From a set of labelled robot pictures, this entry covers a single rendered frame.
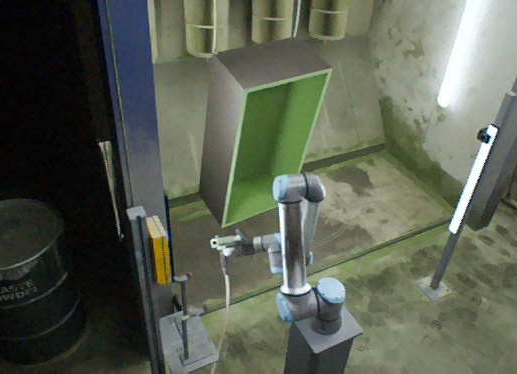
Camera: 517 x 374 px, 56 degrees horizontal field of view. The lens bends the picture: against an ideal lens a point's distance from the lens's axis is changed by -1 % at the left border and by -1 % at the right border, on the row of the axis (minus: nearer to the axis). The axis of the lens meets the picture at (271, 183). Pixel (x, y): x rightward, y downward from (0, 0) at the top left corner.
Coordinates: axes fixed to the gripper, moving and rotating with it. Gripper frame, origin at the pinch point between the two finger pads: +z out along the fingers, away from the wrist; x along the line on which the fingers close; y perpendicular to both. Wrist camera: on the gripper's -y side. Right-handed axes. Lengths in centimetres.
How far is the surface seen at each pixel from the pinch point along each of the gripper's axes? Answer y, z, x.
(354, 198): -19, -74, 180
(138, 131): -56, 2, -78
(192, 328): 35, 6, -44
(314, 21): -172, -70, 136
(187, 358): 46, 5, -57
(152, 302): 16, 6, -82
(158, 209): -24, 13, -47
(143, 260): -2, -1, -98
